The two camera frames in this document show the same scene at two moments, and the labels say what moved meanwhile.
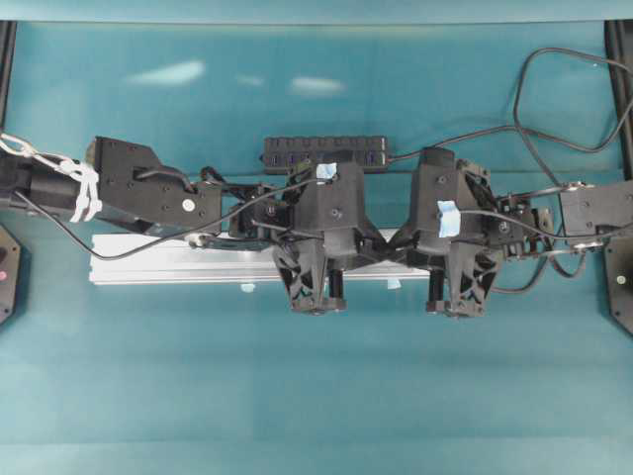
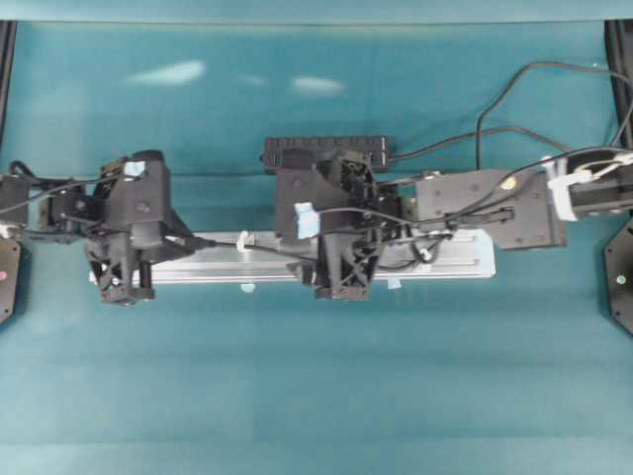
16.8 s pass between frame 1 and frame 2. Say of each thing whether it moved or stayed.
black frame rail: stayed
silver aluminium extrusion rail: stayed
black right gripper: moved
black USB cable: moved
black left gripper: moved
